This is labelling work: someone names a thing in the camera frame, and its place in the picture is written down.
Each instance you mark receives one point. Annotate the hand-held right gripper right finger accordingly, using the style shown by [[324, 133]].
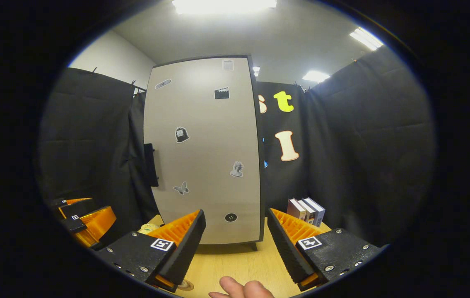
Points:
[[286, 248]]

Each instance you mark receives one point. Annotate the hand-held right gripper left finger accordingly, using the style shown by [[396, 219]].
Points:
[[187, 248]]

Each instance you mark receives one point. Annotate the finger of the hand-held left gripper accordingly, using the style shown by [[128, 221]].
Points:
[[77, 209], [75, 225]]

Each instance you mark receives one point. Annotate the brown round coaster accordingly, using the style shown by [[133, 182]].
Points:
[[186, 285]]

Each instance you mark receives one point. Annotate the grey cabinet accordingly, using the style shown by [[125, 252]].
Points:
[[261, 198]]

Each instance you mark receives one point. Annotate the beige cabinet door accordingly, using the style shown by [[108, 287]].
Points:
[[206, 157]]

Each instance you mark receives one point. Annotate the purple cover book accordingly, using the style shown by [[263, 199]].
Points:
[[295, 210]]

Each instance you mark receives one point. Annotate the white spine book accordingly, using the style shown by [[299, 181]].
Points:
[[309, 213]]

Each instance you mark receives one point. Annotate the cream plush toy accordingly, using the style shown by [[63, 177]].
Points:
[[148, 228]]

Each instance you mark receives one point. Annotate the grey spine book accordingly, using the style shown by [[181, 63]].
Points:
[[319, 214]]

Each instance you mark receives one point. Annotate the black backdrop cloth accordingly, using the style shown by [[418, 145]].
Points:
[[363, 145]]

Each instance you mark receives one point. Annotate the ceiling light panel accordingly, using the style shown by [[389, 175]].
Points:
[[224, 6], [366, 39], [256, 71], [315, 76]]

